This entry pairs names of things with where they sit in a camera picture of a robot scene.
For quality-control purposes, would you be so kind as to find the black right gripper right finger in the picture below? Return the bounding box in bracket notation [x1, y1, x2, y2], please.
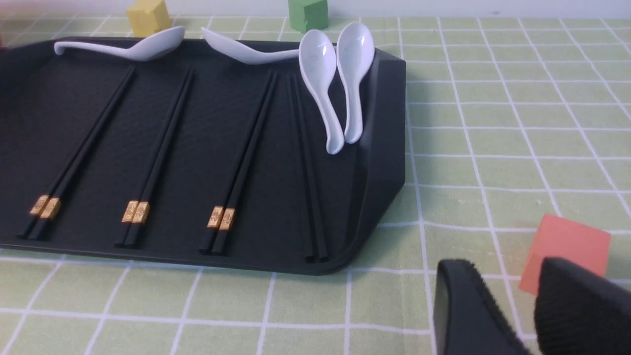
[534, 257, 631, 355]

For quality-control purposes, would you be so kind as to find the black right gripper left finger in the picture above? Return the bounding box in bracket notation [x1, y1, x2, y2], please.
[433, 260, 530, 355]

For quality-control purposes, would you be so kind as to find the gold-banded black chopstick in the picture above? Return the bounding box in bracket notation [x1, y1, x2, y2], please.
[211, 71, 278, 255]
[113, 67, 194, 248]
[198, 71, 271, 255]
[28, 69, 137, 241]
[17, 66, 135, 239]
[123, 68, 195, 248]

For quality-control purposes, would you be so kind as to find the orange wooden cube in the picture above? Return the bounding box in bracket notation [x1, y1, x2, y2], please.
[519, 213, 611, 296]

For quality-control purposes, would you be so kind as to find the plain black chopstick right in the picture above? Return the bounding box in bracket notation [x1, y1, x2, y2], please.
[291, 74, 328, 262]

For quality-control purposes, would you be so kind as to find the green checkered tablecloth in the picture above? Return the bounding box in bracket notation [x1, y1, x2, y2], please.
[1, 17, 631, 355]

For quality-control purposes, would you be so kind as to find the white ceramic spoon rightmost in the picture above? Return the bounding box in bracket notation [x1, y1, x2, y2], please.
[336, 22, 376, 144]

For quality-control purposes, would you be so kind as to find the white ceramic spoon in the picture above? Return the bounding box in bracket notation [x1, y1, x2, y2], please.
[336, 22, 376, 144]
[298, 29, 345, 155]
[201, 28, 298, 65]
[54, 26, 186, 62]

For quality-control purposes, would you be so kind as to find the black rectangular tray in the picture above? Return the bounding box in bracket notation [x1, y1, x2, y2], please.
[0, 39, 406, 276]

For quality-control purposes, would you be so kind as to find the green wooden cube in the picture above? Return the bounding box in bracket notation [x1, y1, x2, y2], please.
[288, 0, 329, 34]

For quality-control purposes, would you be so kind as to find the white ceramic spoon far left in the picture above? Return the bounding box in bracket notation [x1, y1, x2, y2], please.
[54, 26, 186, 62]

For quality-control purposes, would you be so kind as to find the yellow wooden cube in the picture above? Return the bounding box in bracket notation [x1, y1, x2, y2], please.
[126, 0, 172, 37]

